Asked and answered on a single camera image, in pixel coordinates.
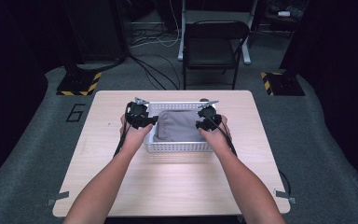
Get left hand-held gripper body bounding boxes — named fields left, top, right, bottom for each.
left=124, top=96, right=152, bottom=130

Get black folding chair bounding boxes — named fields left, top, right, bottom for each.
left=181, top=20, right=251, bottom=91

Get black stand base striped tape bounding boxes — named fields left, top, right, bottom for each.
left=260, top=71, right=306, bottom=97
left=55, top=70, right=103, bottom=97

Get black cable at table edge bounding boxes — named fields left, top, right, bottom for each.
left=278, top=169, right=292, bottom=197

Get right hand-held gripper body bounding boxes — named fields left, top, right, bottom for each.
left=198, top=99, right=224, bottom=132

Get white perforated plastic basket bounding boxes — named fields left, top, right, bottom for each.
left=143, top=101, right=218, bottom=153

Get gray pants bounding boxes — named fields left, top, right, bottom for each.
left=153, top=109, right=207, bottom=143

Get white metal desk frame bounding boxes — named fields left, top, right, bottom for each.
left=177, top=0, right=259, bottom=65

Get white floor cable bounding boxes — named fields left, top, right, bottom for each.
left=130, top=0, right=182, bottom=49

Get black floor cables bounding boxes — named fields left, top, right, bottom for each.
left=127, top=27, right=181, bottom=91

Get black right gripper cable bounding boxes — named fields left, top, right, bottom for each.
left=209, top=116, right=239, bottom=157

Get gray tape strip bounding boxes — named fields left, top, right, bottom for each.
left=273, top=189, right=296, bottom=205
left=46, top=190, right=70, bottom=207

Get person's left hand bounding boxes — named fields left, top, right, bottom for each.
left=119, top=113, right=155, bottom=153

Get person's right hand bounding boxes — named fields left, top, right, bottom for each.
left=198, top=114, right=233, bottom=153

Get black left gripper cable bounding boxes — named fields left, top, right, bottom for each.
left=113, top=104, right=132, bottom=158

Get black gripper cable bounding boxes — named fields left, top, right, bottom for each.
left=209, top=116, right=239, bottom=157
left=113, top=104, right=132, bottom=158

